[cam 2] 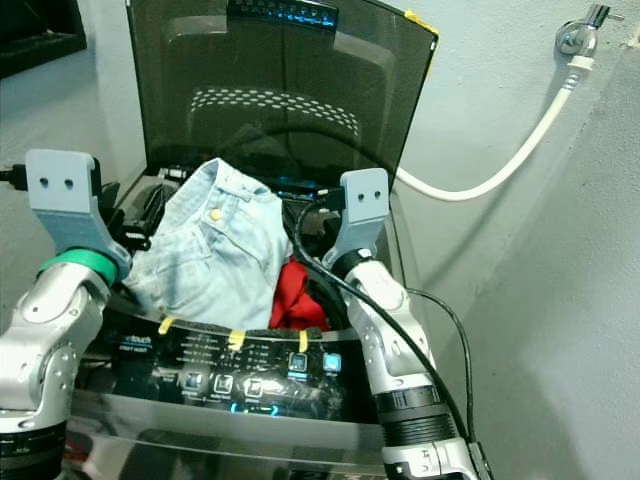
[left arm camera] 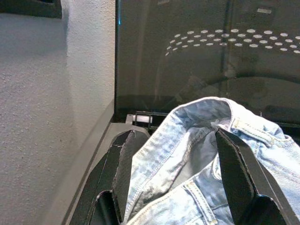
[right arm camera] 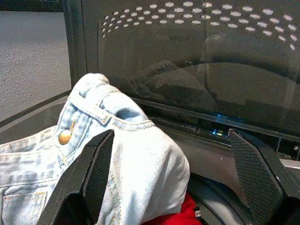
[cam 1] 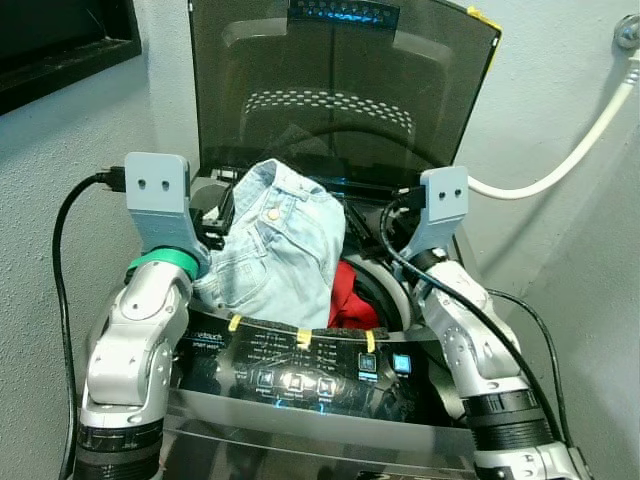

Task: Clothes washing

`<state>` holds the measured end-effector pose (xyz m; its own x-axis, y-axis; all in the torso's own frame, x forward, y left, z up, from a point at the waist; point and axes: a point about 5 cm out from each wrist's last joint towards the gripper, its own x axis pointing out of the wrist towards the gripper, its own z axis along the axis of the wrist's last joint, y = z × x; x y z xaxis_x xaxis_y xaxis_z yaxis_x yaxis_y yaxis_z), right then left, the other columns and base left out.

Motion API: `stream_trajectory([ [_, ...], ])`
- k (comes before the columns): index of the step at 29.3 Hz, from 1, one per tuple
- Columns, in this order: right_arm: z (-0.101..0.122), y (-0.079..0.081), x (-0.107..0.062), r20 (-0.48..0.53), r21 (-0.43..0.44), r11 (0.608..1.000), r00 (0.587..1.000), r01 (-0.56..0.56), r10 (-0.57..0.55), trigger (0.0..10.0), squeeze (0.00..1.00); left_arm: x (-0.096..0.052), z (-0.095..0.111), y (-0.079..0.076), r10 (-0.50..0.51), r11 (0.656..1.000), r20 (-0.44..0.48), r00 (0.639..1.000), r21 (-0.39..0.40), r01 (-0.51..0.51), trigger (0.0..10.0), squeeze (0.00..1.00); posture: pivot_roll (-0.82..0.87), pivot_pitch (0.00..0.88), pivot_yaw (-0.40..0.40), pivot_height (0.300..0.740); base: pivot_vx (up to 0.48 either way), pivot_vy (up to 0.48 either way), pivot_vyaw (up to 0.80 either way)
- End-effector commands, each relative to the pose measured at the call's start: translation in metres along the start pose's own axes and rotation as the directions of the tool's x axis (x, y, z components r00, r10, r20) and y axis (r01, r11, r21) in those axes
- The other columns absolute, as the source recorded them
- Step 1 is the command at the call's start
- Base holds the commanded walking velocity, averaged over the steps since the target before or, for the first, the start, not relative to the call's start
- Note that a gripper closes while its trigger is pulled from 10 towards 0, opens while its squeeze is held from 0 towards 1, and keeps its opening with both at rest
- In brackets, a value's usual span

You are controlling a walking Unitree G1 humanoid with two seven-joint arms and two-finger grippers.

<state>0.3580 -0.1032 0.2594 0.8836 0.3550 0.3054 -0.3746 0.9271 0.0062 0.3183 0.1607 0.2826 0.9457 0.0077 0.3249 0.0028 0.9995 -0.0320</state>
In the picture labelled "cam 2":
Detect light blue denim jeans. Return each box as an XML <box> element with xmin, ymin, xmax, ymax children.
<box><xmin>125</xmin><ymin>158</ymin><xmax>296</xmax><ymax>331</ymax></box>

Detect top-load washing machine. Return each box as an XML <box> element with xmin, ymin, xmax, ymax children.
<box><xmin>50</xmin><ymin>150</ymin><xmax>423</xmax><ymax>480</ymax></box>

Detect red garment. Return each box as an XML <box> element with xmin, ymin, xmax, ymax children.
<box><xmin>268</xmin><ymin>255</ymin><xmax>326</xmax><ymax>331</ymax></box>

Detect dark tinted washer lid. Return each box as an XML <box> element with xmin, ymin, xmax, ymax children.
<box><xmin>126</xmin><ymin>0</ymin><xmax>439</xmax><ymax>196</ymax></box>

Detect yellow lid corner sticker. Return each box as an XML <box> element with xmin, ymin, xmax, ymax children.
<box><xmin>403</xmin><ymin>8</ymin><xmax>439</xmax><ymax>36</ymax></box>

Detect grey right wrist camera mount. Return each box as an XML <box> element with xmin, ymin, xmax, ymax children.
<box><xmin>322</xmin><ymin>168</ymin><xmax>393</xmax><ymax>266</ymax></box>

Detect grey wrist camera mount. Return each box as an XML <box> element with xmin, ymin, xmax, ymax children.
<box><xmin>322</xmin><ymin>168</ymin><xmax>393</xmax><ymax>266</ymax></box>
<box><xmin>25</xmin><ymin>148</ymin><xmax>131</xmax><ymax>277</ymax></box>

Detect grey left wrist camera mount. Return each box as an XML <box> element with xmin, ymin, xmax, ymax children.
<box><xmin>25</xmin><ymin>148</ymin><xmax>131</xmax><ymax>277</ymax></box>

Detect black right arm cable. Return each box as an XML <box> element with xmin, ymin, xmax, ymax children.
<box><xmin>285</xmin><ymin>188</ymin><xmax>491</xmax><ymax>471</ymax></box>

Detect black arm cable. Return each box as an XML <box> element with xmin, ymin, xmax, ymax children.
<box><xmin>285</xmin><ymin>188</ymin><xmax>491</xmax><ymax>471</ymax></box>
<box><xmin>0</xmin><ymin>165</ymin><xmax>29</xmax><ymax>191</ymax></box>

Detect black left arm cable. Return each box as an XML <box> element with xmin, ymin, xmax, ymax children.
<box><xmin>0</xmin><ymin>165</ymin><xmax>29</xmax><ymax>191</ymax></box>

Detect white water hose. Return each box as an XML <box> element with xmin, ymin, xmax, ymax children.
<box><xmin>395</xmin><ymin>55</ymin><xmax>593</xmax><ymax>203</ymax></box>

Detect black window frame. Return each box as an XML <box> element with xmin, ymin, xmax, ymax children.
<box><xmin>0</xmin><ymin>0</ymin><xmax>88</xmax><ymax>79</ymax></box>

